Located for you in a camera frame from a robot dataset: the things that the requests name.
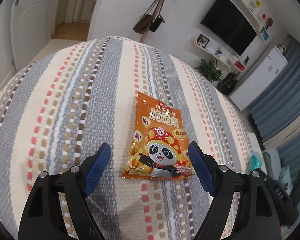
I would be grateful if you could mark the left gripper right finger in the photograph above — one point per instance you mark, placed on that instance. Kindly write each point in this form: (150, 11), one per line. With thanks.
(256, 217)

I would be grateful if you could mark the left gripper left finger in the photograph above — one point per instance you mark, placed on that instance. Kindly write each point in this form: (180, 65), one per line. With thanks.
(42, 216)

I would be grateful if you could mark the teal packet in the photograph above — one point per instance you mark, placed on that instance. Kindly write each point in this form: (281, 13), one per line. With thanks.
(255, 162)

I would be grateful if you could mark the orange panda snack bag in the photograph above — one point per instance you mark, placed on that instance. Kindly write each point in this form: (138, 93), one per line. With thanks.
(159, 148)

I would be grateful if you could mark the blue curtain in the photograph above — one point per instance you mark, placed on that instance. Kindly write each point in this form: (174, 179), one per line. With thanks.
(276, 112)

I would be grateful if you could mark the striped woven tablecloth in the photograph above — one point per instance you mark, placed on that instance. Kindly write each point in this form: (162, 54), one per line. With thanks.
(59, 110)

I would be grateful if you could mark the black guitar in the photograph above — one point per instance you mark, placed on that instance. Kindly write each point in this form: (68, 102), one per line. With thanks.
(227, 84)

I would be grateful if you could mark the white refrigerator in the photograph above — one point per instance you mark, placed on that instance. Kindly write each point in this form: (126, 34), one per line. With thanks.
(263, 73)

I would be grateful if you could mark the potted green plant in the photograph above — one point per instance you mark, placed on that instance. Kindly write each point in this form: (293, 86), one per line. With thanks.
(209, 70)

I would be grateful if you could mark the framed butterfly picture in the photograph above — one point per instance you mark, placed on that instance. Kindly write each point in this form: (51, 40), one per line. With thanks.
(202, 41)

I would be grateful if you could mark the pink coat rack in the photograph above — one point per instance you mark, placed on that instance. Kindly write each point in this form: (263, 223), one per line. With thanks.
(156, 11)

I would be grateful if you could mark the white open door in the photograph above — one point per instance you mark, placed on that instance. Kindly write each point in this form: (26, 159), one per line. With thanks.
(30, 29)

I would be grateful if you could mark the brown hanging handbag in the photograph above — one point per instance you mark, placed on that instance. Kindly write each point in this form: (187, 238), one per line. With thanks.
(146, 19)

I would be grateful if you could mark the black hanging pouch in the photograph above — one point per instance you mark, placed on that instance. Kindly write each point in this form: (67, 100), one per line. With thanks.
(156, 23)

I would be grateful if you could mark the white red wall cubby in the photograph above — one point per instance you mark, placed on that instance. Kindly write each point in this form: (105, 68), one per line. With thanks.
(236, 63)

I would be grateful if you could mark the white wall shelf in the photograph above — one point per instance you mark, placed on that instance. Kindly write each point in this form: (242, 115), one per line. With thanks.
(219, 58)

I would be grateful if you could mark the black wall television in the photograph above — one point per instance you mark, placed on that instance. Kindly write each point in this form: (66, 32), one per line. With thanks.
(227, 22)

